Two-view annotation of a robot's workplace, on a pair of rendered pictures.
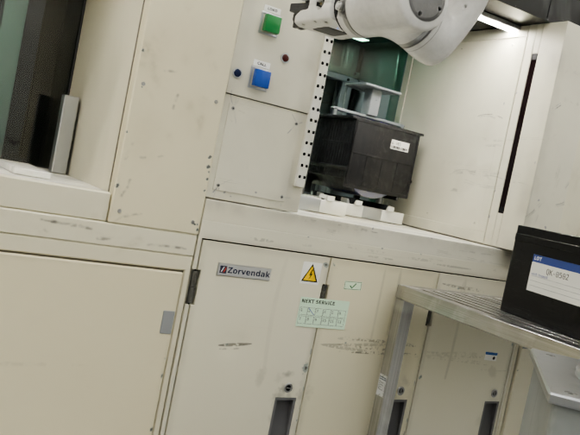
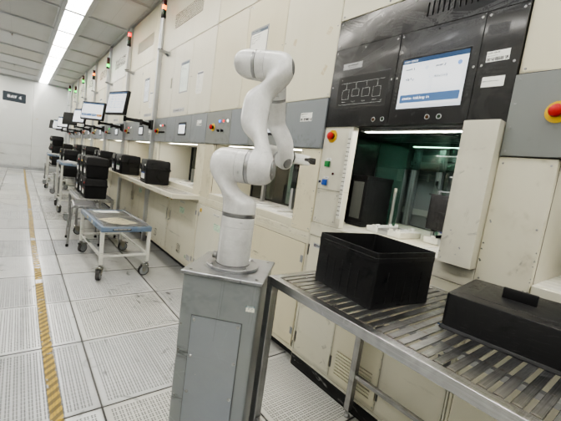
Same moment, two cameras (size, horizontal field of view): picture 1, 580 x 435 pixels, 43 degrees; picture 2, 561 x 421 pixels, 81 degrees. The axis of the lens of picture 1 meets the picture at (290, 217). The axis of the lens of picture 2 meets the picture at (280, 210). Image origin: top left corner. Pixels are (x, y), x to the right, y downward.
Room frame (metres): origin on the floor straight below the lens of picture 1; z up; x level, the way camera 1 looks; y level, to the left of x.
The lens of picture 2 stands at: (0.88, -1.67, 1.12)
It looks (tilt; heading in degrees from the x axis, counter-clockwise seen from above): 7 degrees down; 82
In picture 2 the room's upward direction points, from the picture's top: 8 degrees clockwise
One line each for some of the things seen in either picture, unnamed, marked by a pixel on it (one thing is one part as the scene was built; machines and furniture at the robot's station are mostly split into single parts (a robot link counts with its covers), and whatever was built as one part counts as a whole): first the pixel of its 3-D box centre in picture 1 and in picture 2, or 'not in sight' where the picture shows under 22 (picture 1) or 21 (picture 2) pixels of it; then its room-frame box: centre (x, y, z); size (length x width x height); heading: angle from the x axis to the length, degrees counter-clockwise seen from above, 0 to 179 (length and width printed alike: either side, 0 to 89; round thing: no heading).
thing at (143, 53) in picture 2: not in sight; (154, 128); (-0.42, 3.50, 1.50); 1.52 x 0.99 x 3.00; 121
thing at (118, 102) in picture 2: not in sight; (132, 110); (-0.45, 2.51, 1.59); 0.50 x 0.41 x 0.36; 31
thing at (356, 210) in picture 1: (349, 205); (452, 241); (1.99, -0.15, 0.89); 0.22 x 0.21 x 0.04; 31
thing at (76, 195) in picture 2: not in sight; (88, 210); (-1.11, 3.15, 0.24); 0.94 x 0.53 x 0.48; 121
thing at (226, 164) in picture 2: not in sight; (234, 181); (0.86, -0.47, 1.07); 0.19 x 0.12 x 0.24; 160
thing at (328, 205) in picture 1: (286, 195); (393, 230); (1.75, 0.02, 0.89); 0.22 x 0.21 x 0.04; 31
